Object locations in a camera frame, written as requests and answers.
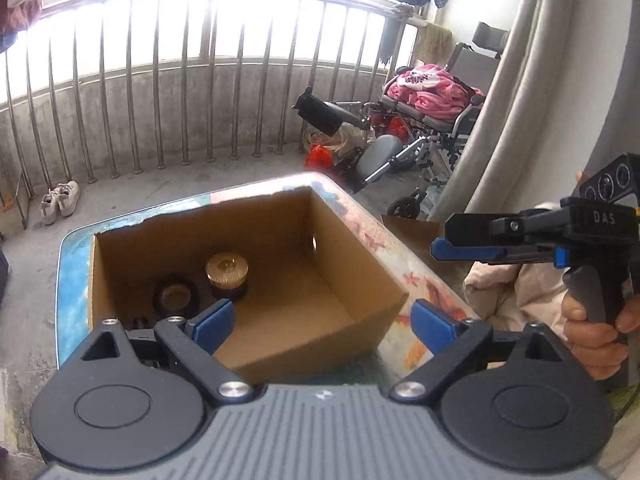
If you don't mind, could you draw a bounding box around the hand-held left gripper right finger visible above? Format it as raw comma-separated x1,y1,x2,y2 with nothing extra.
389,298,583,403

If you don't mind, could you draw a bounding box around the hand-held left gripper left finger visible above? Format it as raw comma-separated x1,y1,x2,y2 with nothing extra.
59,298,257,408

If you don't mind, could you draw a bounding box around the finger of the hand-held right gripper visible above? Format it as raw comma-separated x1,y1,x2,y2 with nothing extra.
444,207,563,250
431,239,567,267

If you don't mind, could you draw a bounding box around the gold lid jar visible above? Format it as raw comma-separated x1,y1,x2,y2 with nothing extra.
205,253,249,301

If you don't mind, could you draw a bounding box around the black tape roll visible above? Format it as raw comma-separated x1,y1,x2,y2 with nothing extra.
152,273,201,318

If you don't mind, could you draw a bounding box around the brown cardboard box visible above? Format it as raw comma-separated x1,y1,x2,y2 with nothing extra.
89,185,410,386

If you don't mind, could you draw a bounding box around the person's right hand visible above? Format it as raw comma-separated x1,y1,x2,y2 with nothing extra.
561,292,640,382

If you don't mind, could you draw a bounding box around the cardboard piece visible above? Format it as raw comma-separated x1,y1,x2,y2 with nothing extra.
381,214,446,261

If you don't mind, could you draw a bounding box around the person's light pink clothing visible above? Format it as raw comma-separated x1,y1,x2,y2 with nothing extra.
462,262,568,333

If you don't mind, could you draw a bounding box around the pink blanket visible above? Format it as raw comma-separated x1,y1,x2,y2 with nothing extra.
387,62,486,121

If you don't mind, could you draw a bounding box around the grey curtain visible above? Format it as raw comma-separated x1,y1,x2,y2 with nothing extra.
427,0,640,226

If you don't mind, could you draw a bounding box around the beige bag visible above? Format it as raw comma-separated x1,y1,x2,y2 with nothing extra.
302,127,371,153

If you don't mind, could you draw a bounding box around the red plastic bag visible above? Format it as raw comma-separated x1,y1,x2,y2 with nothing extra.
305,142,336,171

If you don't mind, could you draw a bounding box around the wheelchair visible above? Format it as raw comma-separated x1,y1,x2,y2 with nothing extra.
292,22,511,221

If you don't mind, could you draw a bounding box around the beige towel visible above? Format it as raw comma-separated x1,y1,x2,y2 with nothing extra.
412,25,453,63

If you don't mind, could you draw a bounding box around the metal balcony railing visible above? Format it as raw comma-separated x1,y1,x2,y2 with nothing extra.
0,0,426,196

